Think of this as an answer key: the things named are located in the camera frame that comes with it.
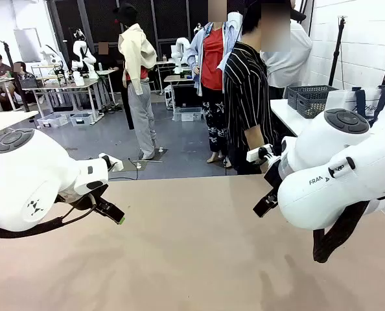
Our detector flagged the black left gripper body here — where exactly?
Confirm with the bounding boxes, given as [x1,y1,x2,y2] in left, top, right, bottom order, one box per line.
[77,185,110,211]

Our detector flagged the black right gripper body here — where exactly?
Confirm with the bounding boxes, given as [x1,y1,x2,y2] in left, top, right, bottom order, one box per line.
[262,157,283,197]

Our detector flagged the person's left forearm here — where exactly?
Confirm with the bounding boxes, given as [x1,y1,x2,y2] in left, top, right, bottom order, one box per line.
[245,125,265,155]

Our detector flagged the white side table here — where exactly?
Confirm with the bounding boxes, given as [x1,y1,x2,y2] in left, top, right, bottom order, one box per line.
[270,98,310,137]

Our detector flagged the clear plastic storage box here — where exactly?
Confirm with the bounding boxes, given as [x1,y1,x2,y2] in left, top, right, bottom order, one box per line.
[69,112,95,128]
[36,113,69,129]
[172,106,203,122]

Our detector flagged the person in striped black shirt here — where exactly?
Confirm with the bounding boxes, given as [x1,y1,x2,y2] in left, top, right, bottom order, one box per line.
[223,0,307,176]

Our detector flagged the grey workbench table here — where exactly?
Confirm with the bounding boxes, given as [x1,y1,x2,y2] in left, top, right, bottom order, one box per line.
[21,76,100,126]

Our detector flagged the white table with single leg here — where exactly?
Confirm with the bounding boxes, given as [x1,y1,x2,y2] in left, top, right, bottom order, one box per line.
[0,109,40,139]

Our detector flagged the black square case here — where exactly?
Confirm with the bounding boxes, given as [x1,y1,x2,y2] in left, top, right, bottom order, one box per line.
[172,83,202,109]

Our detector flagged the mannequin with cream hoodie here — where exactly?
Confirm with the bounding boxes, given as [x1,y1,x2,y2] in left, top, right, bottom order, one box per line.
[112,2,158,161]

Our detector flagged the mannequin with red shirt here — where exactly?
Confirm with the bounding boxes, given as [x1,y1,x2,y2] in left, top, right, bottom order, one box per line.
[185,0,244,165]

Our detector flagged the standing person in black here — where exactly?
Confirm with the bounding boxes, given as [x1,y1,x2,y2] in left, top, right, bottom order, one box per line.
[97,41,121,98]

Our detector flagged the seated person in dark top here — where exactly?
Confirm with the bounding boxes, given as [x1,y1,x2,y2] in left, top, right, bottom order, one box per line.
[12,61,38,105]

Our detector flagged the grey whiteboard panel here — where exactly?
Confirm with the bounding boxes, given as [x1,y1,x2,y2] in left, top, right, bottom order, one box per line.
[13,28,43,63]

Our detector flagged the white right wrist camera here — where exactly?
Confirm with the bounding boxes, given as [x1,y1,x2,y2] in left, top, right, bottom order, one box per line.
[246,143,274,163]

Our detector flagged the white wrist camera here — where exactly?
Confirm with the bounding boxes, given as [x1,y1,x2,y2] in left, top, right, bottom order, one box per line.
[246,143,274,163]
[98,153,124,173]

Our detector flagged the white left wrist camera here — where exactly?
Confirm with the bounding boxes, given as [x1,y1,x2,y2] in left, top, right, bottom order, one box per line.
[98,153,124,173]

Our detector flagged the black left arm cable sleeve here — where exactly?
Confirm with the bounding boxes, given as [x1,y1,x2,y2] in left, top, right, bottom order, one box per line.
[0,193,98,244]

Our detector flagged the black arm cable sleeve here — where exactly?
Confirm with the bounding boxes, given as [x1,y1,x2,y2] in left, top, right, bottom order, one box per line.
[312,200,371,264]
[0,193,98,244]

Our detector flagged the black right arm cable sleeve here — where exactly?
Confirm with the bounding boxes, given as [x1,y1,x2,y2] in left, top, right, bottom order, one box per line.
[312,200,371,264]

